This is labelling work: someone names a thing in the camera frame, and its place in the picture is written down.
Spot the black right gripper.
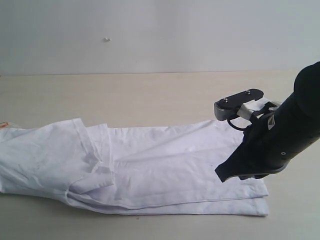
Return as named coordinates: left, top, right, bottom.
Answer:
left=214, top=109, right=320, bottom=183

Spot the white t-shirt red lettering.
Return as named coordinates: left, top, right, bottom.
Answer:
left=0, top=118, right=269, bottom=216

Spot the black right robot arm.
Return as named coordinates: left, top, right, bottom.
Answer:
left=214, top=62, right=320, bottom=182

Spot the orange clothing tag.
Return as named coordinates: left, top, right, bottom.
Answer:
left=0, top=122, right=9, bottom=129

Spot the black right camera cable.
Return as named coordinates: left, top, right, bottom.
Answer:
left=226, top=116, right=251, bottom=131

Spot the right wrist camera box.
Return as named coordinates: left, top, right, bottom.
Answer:
left=214, top=88, right=264, bottom=121

